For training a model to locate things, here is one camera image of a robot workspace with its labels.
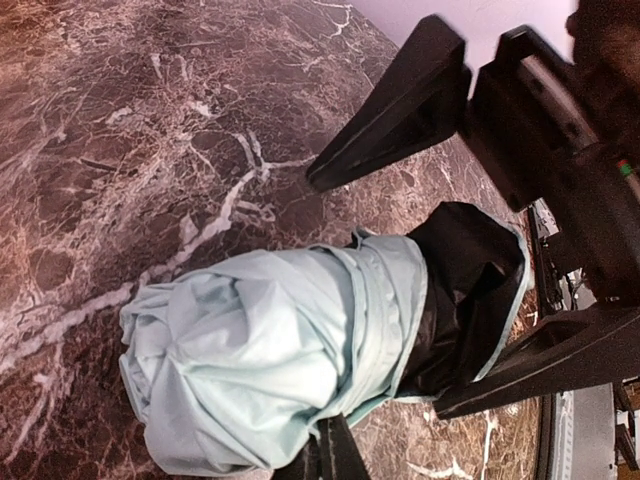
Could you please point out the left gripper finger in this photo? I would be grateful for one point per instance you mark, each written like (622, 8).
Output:
(333, 456)

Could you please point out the mint green folding umbrella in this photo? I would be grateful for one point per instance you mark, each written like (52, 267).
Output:
(233, 367)

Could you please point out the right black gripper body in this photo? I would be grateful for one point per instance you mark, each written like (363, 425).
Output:
(567, 133)

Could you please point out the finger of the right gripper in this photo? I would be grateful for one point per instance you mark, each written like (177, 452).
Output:
(416, 104)
(590, 347)

